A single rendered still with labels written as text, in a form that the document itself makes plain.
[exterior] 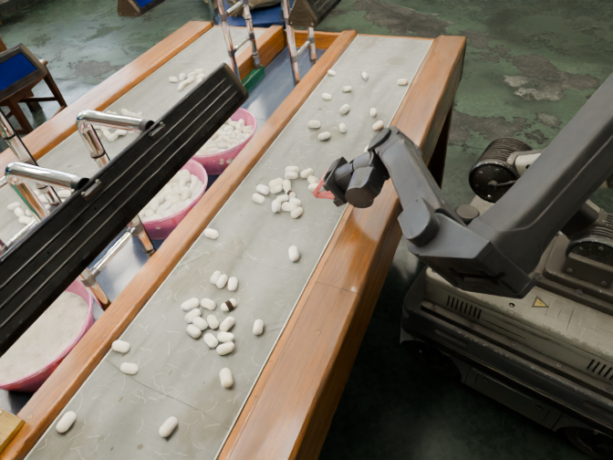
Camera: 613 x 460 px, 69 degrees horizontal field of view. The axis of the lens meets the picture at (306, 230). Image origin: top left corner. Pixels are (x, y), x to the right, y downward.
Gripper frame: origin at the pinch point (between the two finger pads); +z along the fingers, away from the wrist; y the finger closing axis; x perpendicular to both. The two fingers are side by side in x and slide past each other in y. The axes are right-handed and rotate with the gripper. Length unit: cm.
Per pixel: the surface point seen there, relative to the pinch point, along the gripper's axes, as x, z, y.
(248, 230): -4.5, 13.6, 11.3
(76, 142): -52, 70, -7
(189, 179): -21.0, 33.3, -1.4
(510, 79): 83, 22, -223
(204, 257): -8.0, 17.9, 22.1
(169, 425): 1, 5, 57
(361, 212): 9.1, -6.7, 0.1
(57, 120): -62, 78, -13
